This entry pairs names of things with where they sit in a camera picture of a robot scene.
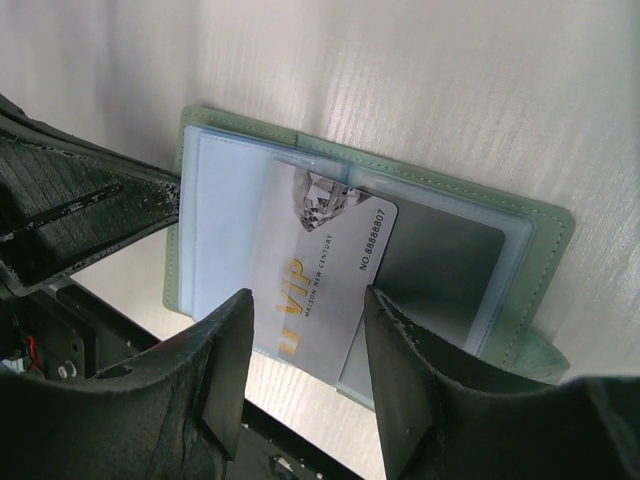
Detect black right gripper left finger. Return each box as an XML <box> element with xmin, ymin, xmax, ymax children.
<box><xmin>1</xmin><ymin>289</ymin><xmax>254</xmax><ymax>479</ymax></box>

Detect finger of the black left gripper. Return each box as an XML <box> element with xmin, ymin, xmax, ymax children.
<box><xmin>1</xmin><ymin>98</ymin><xmax>180</xmax><ymax>288</ymax></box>

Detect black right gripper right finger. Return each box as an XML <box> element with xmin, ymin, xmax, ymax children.
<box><xmin>364</xmin><ymin>287</ymin><xmax>639</xmax><ymax>479</ymax></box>

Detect dark grey chip card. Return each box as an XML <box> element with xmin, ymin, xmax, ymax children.
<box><xmin>374</xmin><ymin>197</ymin><xmax>505</xmax><ymax>347</ymax></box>

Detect sage green leather card holder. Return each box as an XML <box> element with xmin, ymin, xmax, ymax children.
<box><xmin>165</xmin><ymin>106</ymin><xmax>575</xmax><ymax>407</ymax></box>

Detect white card edge-on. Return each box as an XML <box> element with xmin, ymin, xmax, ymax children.
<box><xmin>249</xmin><ymin>162</ymin><xmax>398</xmax><ymax>384</ymax></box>

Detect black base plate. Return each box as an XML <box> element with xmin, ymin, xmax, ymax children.
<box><xmin>1</xmin><ymin>284</ymin><xmax>353</xmax><ymax>479</ymax></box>

